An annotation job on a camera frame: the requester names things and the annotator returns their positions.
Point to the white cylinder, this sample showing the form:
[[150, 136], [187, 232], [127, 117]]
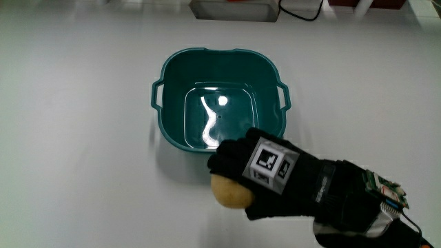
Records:
[[362, 8]]

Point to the teal plastic basin plate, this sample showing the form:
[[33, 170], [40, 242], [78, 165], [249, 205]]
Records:
[[220, 100]]

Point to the dark red box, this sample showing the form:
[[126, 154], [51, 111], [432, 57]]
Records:
[[386, 3]]

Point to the yellow potato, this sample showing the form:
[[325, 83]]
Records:
[[229, 193]]

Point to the grey metal box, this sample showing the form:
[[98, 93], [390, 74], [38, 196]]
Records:
[[234, 10]]

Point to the person's right hand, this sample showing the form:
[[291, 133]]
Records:
[[303, 186]]

